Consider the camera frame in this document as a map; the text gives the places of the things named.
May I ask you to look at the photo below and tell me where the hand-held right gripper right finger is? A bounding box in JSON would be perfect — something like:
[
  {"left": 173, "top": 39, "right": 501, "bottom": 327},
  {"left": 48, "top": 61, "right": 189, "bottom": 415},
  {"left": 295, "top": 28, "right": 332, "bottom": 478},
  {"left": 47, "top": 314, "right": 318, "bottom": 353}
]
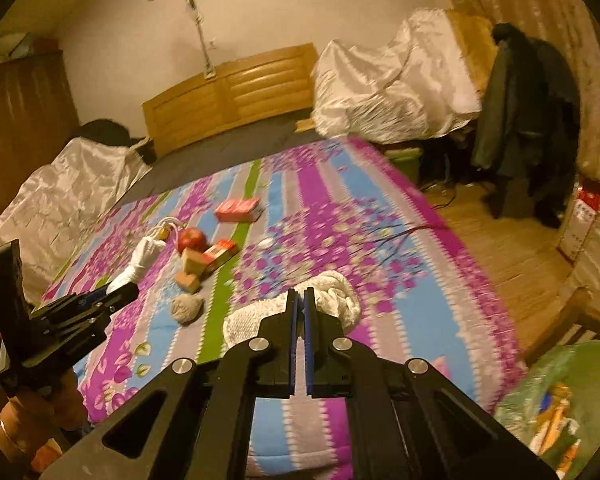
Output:
[{"left": 302, "top": 286, "right": 543, "bottom": 480}]

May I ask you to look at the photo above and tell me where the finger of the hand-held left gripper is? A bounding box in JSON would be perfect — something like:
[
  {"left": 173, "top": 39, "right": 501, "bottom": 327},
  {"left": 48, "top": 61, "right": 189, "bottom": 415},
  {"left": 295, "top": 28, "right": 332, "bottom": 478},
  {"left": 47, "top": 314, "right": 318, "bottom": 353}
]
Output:
[
  {"left": 22, "top": 309, "right": 113, "bottom": 377},
  {"left": 27, "top": 282, "right": 141, "bottom": 327}
]

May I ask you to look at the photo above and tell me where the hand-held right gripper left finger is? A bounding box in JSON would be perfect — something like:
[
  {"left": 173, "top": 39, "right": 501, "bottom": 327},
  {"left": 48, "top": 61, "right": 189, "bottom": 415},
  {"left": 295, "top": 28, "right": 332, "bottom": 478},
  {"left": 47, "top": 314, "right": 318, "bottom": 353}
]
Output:
[{"left": 40, "top": 287, "right": 299, "bottom": 480}]

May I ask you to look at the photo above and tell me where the white fuzzy sock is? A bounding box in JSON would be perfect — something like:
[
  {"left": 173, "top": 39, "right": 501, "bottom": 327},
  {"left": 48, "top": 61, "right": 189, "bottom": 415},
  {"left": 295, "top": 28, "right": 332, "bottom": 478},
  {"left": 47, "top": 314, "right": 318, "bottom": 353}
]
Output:
[{"left": 222, "top": 270, "right": 363, "bottom": 348}]

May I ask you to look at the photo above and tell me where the green plastic bag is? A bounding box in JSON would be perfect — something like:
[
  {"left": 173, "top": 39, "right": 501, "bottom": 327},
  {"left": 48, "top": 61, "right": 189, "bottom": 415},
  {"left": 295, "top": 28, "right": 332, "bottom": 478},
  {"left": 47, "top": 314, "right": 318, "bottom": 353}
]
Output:
[{"left": 495, "top": 340, "right": 600, "bottom": 476}]

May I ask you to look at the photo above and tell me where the person's left hand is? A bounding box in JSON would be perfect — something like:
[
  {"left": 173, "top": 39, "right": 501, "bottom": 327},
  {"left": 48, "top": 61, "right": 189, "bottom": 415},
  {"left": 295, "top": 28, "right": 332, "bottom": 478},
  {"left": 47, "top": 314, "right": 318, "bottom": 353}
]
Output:
[{"left": 7, "top": 370, "right": 90, "bottom": 433}]

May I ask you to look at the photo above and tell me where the grey sock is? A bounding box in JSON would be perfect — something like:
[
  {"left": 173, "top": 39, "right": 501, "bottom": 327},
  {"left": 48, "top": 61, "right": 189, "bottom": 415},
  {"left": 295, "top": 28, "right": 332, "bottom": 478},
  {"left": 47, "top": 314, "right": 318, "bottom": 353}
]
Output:
[{"left": 172, "top": 292, "right": 206, "bottom": 326}]

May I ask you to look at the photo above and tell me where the brown block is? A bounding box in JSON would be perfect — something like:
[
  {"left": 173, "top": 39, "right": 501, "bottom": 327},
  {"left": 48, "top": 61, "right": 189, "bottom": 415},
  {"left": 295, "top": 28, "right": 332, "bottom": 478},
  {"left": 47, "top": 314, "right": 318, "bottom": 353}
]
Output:
[{"left": 175, "top": 271, "right": 202, "bottom": 293}]

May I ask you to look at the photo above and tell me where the tan block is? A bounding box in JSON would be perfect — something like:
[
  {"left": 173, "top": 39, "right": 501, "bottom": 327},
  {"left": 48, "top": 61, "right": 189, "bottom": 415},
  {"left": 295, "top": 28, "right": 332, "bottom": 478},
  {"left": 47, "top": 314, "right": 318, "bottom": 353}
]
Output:
[{"left": 181, "top": 249, "right": 212, "bottom": 276}]

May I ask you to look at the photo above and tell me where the white satin cover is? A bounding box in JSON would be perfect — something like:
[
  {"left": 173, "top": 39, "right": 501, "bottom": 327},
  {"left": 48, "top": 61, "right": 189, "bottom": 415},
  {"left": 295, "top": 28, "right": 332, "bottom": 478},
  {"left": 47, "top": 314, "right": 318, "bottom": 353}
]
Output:
[
  {"left": 0, "top": 137, "right": 153, "bottom": 306},
  {"left": 311, "top": 7, "right": 483, "bottom": 142}
]

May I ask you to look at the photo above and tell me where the small red box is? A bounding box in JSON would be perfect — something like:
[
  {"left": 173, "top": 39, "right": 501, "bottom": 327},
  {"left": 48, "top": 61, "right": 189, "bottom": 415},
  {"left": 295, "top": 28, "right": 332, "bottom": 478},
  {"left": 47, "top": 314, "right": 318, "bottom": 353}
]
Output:
[{"left": 200, "top": 239, "right": 240, "bottom": 276}]

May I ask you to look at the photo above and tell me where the red apple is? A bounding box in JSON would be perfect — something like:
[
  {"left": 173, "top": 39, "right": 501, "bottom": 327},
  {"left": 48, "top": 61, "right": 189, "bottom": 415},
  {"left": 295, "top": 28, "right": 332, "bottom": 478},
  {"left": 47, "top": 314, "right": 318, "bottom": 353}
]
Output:
[{"left": 176, "top": 227, "right": 207, "bottom": 255}]

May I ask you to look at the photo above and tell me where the floral striped blanket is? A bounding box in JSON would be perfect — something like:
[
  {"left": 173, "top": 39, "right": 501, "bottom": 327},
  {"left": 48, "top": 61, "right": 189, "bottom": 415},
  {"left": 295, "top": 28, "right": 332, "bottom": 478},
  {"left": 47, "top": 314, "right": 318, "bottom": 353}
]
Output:
[{"left": 40, "top": 137, "right": 528, "bottom": 478}]

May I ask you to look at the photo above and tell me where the large red box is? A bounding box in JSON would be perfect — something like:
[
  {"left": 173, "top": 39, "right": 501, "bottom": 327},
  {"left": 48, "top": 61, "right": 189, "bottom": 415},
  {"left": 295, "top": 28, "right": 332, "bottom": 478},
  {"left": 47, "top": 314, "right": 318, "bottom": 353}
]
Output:
[{"left": 215, "top": 197, "right": 262, "bottom": 223}]

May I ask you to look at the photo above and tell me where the brown wooden wardrobe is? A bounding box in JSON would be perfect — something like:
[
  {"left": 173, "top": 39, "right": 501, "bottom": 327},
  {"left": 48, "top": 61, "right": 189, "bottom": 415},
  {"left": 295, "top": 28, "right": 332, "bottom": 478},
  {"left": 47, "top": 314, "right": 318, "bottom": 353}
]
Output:
[{"left": 0, "top": 47, "right": 81, "bottom": 231}]

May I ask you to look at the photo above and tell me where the black bundle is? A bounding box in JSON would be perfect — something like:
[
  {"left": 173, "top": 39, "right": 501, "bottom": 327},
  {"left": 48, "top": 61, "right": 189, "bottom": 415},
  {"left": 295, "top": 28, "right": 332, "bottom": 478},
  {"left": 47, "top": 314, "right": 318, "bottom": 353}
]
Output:
[{"left": 75, "top": 119, "right": 156, "bottom": 163}]

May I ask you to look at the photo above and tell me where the grey bed sheet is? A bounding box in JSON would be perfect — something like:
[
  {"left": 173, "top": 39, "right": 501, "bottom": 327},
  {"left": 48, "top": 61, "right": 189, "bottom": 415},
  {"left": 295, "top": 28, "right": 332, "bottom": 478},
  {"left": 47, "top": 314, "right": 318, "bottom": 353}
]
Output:
[{"left": 115, "top": 107, "right": 348, "bottom": 206}]

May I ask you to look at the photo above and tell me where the green bin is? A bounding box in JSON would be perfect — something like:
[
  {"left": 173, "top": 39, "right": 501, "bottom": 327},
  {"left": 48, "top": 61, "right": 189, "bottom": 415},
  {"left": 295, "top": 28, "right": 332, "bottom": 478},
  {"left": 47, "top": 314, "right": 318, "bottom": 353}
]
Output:
[{"left": 384, "top": 145, "right": 423, "bottom": 186}]

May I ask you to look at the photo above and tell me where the bundle atop wardrobe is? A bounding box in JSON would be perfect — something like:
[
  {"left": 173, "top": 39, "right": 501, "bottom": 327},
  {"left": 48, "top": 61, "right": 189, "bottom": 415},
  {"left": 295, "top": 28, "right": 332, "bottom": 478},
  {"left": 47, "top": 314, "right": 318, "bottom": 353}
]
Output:
[{"left": 0, "top": 30, "right": 63, "bottom": 58}]

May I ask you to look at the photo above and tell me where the wooden headboard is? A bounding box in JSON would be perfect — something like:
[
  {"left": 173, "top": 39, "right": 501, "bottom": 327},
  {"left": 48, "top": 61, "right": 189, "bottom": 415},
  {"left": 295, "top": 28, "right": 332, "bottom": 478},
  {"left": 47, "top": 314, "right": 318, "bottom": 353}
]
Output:
[{"left": 141, "top": 42, "right": 317, "bottom": 157}]

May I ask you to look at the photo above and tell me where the wooden chair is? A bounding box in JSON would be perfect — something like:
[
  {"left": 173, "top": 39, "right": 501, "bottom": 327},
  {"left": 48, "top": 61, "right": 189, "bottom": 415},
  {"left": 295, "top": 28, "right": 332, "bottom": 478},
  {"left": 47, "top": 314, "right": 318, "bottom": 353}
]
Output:
[{"left": 522, "top": 287, "right": 600, "bottom": 366}]

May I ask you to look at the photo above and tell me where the white box red label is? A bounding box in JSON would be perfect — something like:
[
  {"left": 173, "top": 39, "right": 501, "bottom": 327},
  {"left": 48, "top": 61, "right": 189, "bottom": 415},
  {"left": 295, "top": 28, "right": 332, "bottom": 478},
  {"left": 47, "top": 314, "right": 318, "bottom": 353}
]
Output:
[{"left": 555, "top": 180, "right": 600, "bottom": 261}]

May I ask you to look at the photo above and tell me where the black coat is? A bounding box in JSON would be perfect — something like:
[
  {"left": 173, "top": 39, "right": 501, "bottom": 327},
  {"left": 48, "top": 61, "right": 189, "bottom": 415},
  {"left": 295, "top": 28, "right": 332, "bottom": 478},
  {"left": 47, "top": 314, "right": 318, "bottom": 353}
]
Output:
[{"left": 470, "top": 22, "right": 581, "bottom": 226}]

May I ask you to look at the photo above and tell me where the tan cloth bundle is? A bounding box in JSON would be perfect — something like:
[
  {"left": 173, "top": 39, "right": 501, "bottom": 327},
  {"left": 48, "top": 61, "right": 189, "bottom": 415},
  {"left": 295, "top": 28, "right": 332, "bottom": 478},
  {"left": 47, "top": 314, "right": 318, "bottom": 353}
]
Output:
[{"left": 447, "top": 9, "right": 501, "bottom": 96}]

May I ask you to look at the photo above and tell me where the patterned gold curtain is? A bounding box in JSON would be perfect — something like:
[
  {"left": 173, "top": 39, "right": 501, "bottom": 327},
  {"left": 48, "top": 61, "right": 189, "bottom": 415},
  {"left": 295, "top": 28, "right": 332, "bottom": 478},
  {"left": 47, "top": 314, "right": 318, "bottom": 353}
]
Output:
[{"left": 432, "top": 0, "right": 600, "bottom": 181}]

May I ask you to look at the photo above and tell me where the white looped cord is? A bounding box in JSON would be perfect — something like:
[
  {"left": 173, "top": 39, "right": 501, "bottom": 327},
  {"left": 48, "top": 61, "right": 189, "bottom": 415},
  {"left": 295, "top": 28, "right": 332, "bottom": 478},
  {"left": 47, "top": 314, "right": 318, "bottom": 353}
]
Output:
[{"left": 147, "top": 216, "right": 187, "bottom": 241}]

